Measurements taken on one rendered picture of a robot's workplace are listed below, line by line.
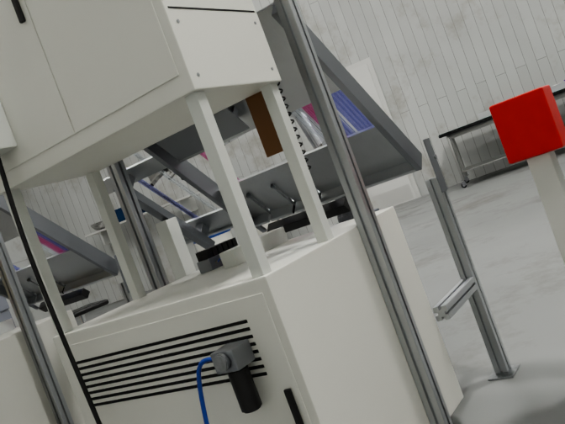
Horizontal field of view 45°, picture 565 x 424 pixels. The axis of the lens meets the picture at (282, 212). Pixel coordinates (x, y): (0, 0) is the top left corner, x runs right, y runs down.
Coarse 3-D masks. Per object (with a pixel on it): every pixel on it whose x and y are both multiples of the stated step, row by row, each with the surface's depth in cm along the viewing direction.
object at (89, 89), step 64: (0, 0) 152; (64, 0) 141; (128, 0) 132; (192, 0) 136; (0, 64) 156; (64, 64) 145; (128, 64) 136; (192, 64) 130; (256, 64) 149; (0, 128) 157; (64, 128) 150; (128, 128) 143; (0, 192) 167; (128, 256) 191; (256, 256) 131; (64, 320) 169; (192, 320) 142; (256, 320) 133; (128, 384) 157; (192, 384) 146; (256, 384) 137
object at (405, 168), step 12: (396, 168) 212; (408, 168) 208; (372, 180) 216; (384, 180) 213; (324, 192) 228; (336, 192) 224; (288, 204) 236; (300, 204) 232; (264, 216) 242; (276, 216) 238
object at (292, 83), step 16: (272, 32) 173; (272, 48) 177; (288, 48) 177; (288, 64) 182; (288, 80) 186; (288, 96) 192; (304, 96) 191; (224, 112) 195; (240, 112) 200; (192, 128) 202; (224, 128) 200; (240, 128) 200; (160, 144) 210; (176, 144) 209; (192, 144) 208
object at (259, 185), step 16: (368, 128) 200; (352, 144) 206; (368, 144) 205; (384, 144) 204; (320, 160) 214; (368, 160) 211; (384, 160) 211; (400, 160) 210; (256, 176) 225; (272, 176) 224; (288, 176) 223; (320, 176) 221; (336, 176) 220; (256, 192) 232; (272, 192) 231; (288, 192) 230; (320, 192) 228; (256, 208) 241; (272, 208) 240
